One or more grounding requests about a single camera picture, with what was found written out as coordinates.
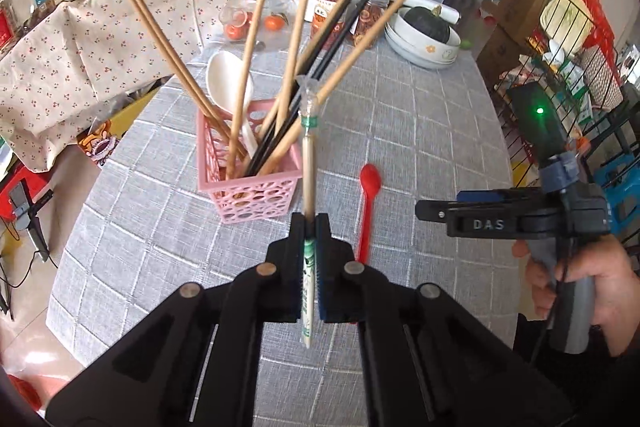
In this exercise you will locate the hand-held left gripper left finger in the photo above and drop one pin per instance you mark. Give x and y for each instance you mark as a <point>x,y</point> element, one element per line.
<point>299,267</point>

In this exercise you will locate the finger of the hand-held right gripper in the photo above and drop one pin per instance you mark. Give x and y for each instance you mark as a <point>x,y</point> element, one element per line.
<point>480,224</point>
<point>500,196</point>

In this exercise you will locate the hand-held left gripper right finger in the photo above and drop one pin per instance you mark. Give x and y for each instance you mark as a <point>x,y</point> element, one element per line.
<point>325,292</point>

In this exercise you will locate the pink perforated utensil basket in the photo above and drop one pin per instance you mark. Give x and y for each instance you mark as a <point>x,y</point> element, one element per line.
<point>260,202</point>

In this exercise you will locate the disposable chopsticks pair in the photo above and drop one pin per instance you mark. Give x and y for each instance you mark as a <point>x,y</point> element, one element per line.
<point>310,157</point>

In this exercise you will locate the red plastic spoon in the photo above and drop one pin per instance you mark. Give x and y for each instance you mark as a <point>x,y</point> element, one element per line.
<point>370,179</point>

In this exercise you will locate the white plastic spoon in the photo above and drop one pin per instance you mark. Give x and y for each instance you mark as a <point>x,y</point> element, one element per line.
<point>227,82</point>

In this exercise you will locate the person's right hand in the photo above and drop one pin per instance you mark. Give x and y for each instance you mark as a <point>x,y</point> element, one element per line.
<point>615,287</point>

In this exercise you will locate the blue plastic stool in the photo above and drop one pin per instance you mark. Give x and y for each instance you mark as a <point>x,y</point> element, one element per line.
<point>622,192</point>

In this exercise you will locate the grey checked tablecloth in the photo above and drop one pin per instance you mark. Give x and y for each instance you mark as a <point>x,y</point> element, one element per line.
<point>425,132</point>

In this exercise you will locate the person's dark clothing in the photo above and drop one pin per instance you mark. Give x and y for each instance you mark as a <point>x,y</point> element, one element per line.
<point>530,337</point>

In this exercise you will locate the small cardboard box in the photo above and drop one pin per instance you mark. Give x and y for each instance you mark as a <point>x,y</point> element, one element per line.
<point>497,57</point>

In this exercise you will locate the woven basket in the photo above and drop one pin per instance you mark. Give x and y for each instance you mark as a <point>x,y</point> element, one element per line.
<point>602,79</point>

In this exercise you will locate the small green fruit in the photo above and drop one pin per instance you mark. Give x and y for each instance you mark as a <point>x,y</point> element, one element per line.
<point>466,43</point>

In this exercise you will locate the white flower print bowl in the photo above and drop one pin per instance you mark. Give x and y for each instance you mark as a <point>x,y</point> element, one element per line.
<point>435,52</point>

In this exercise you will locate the dark green pumpkin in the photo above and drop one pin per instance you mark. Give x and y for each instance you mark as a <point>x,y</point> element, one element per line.
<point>425,24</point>

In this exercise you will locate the napa cabbage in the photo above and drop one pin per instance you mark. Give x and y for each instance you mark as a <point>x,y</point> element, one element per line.
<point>567,14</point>

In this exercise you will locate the large cardboard box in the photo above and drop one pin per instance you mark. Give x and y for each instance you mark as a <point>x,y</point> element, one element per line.
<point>522,2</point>

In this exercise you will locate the red plastic bag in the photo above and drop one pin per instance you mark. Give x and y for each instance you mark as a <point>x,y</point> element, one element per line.
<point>600,22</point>

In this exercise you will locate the jar of dried fruit slices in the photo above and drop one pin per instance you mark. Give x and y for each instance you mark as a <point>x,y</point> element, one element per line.
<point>372,17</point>

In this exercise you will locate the yellow cartoon print box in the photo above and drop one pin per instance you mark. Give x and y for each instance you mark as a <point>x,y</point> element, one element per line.
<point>115,132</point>

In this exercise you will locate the small orange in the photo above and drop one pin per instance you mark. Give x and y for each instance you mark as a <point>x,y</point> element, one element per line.
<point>276,23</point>
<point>235,27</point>

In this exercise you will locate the jar of red goji berries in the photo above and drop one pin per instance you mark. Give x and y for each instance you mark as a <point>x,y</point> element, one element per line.
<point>327,7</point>

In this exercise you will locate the round glass jar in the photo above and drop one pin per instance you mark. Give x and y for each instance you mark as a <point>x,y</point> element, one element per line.
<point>280,2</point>

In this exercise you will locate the black tripod stand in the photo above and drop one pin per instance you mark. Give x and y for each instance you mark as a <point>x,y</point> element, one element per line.
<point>30,222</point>

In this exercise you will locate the red plastic object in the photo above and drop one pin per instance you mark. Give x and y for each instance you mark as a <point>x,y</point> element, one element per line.
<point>25,394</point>

